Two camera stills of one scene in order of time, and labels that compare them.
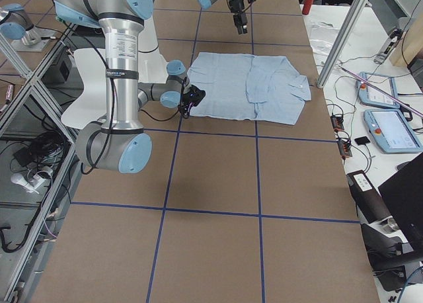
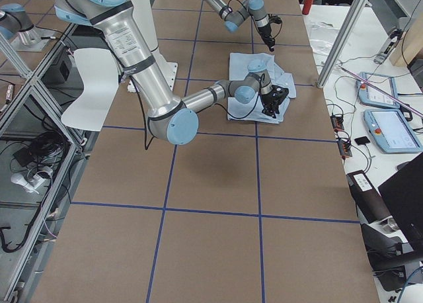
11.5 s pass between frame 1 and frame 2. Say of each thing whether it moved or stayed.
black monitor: stayed
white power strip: stayed
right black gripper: moved
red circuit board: stayed
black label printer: stayed
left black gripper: moved
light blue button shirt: moved
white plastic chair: stayed
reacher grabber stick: stayed
